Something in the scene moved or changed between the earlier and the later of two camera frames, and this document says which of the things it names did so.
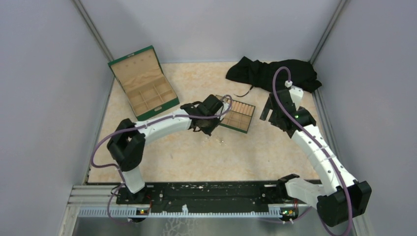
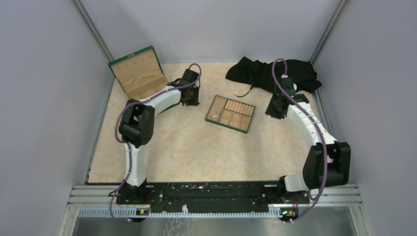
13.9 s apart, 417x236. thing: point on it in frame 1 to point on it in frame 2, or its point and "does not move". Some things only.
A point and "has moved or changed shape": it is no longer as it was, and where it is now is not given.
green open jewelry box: x=141 y=76 does not move
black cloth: x=255 y=73 does not move
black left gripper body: x=210 y=125 to x=193 y=99
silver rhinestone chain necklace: x=219 y=141 has moved or changed shape
